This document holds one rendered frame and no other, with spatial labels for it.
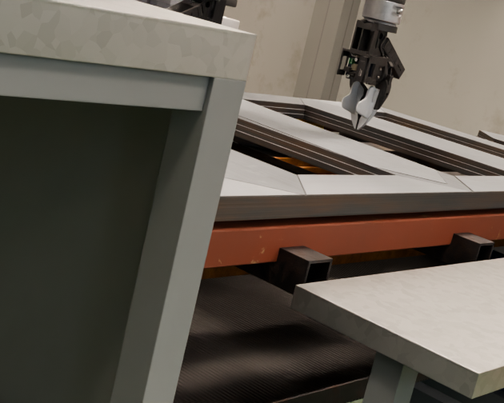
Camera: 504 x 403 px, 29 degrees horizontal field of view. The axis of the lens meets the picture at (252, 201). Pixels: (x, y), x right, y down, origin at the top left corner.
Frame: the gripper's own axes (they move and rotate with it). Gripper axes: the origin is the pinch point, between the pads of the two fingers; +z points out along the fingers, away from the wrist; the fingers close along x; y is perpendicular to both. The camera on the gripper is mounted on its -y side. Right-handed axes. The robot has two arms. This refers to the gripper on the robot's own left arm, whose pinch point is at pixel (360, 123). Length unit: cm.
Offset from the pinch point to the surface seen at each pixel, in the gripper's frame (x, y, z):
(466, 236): 38.6, 19.3, 9.4
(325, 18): -332, -411, -7
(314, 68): -331, -411, 30
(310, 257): 41, 63, 9
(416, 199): 37, 35, 3
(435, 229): 37.0, 26.9, 8.4
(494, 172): 22.2, -17.4, 3.3
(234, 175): 29, 67, 2
